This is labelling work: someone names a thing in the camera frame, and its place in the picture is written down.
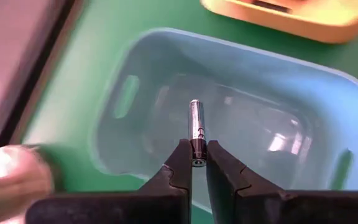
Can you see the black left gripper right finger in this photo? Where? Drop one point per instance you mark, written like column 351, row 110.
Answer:
column 259, row 207

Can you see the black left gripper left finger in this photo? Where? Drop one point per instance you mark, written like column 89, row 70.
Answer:
column 154, row 205

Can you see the silver black battery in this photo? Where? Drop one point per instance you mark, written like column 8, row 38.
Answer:
column 197, row 130

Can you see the light teal plastic bin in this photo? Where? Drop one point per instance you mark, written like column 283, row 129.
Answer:
column 259, row 93

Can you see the yellow plastic bin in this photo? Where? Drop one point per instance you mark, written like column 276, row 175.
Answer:
column 291, row 25

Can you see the black table frame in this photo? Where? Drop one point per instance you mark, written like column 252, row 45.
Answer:
column 37, row 67

